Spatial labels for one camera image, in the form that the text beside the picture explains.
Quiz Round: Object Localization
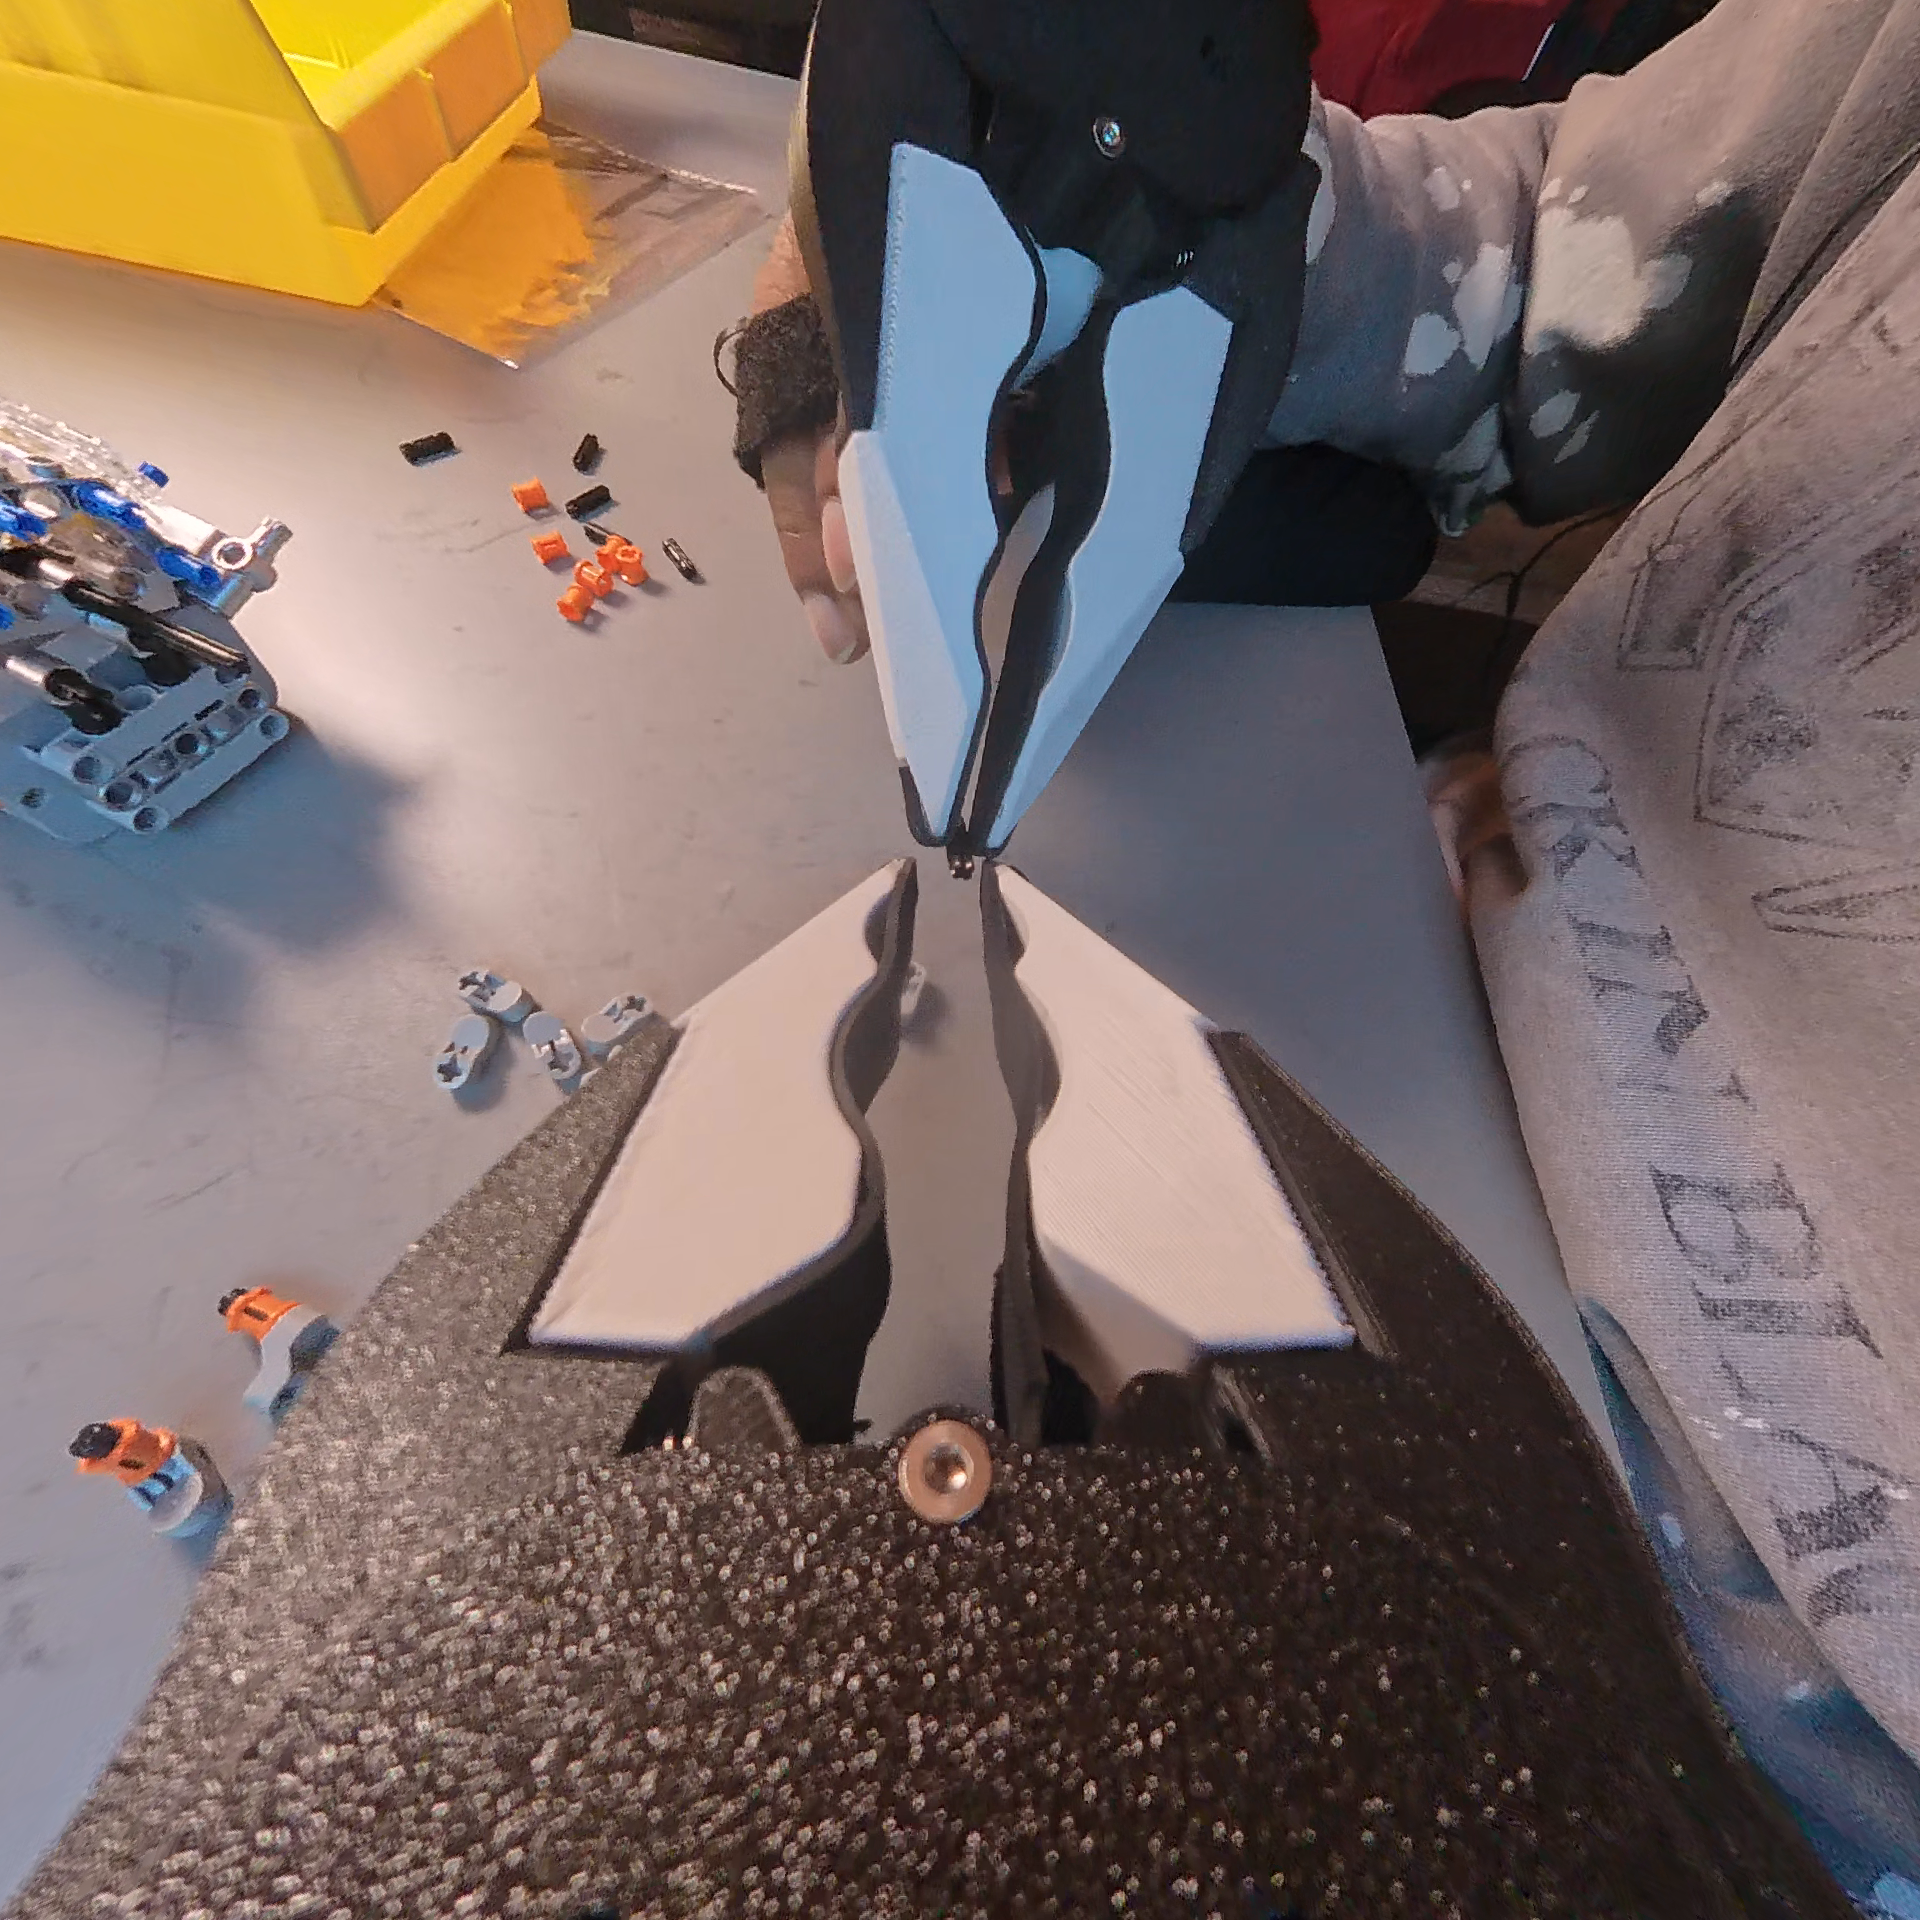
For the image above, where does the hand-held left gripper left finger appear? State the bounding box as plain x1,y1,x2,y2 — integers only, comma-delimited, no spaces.
526,857,920,1364

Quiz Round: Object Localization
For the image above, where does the person's right hand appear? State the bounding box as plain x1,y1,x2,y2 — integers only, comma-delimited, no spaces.
749,211,874,672

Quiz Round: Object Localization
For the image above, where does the assembled grey orange connector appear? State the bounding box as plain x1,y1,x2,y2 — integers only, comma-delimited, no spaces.
217,1286,344,1420

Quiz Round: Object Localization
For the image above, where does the yellow plastic bin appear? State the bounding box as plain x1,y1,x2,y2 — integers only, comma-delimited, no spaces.
0,0,575,310

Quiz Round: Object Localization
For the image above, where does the red tote bag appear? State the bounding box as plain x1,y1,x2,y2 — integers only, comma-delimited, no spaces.
1304,0,1636,120

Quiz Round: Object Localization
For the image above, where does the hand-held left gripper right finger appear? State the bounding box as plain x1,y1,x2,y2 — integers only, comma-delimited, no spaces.
975,864,1354,1390

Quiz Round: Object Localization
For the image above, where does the brick engine model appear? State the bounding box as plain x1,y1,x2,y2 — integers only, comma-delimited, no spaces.
0,399,295,841

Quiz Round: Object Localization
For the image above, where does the clear plastic bag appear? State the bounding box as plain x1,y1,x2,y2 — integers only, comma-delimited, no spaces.
368,112,769,368

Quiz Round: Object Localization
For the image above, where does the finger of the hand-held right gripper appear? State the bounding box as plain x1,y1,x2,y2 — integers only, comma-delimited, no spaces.
834,139,1046,847
964,247,1239,857

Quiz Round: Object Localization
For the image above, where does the dark cloth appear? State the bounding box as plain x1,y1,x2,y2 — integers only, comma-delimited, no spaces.
1183,442,1442,608

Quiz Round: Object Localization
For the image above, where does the pile of grey connectors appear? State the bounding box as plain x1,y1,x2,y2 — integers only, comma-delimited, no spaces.
426,968,670,1114

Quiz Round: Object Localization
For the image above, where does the cluster of orange bushes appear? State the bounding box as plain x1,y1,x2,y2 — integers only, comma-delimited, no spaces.
508,478,654,625

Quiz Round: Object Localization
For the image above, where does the grey desk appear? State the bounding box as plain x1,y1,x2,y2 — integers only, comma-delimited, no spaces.
0,31,1629,1907

